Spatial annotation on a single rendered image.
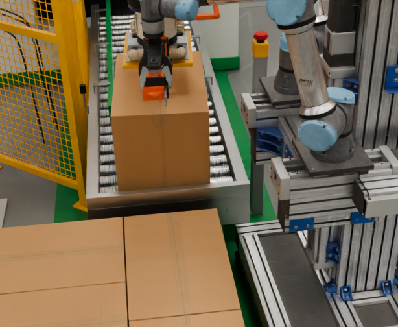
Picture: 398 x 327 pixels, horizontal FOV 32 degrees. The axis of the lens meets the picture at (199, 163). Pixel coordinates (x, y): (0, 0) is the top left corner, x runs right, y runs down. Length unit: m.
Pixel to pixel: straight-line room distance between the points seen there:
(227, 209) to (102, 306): 0.79
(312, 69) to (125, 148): 1.07
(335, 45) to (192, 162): 0.84
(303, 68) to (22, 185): 2.45
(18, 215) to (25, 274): 1.26
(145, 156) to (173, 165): 0.13
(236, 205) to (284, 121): 0.49
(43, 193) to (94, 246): 1.35
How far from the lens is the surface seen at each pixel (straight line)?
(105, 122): 3.65
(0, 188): 4.24
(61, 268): 2.75
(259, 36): 3.30
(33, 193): 4.14
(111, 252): 2.78
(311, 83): 2.14
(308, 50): 2.11
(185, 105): 2.89
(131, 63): 2.90
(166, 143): 2.91
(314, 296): 3.08
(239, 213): 3.08
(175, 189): 2.97
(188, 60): 2.91
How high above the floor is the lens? 2.33
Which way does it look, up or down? 33 degrees down
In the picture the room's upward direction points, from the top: 2 degrees counter-clockwise
